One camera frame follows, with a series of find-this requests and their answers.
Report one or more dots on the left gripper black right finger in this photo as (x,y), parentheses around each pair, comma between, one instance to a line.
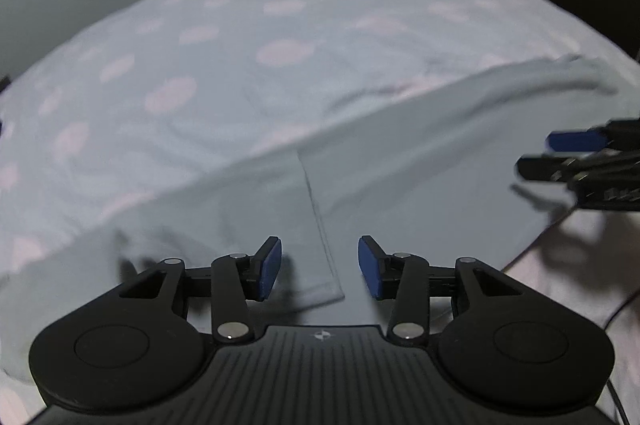
(410,282)

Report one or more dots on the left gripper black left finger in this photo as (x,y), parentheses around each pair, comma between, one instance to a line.
(230,283)

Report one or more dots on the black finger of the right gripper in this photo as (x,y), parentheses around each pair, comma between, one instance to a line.
(616,135)
(548,168)

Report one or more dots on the light grey garment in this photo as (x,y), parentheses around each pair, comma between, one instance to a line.
(433,175)

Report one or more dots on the polka dot bed sheet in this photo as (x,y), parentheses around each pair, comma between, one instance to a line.
(166,92)

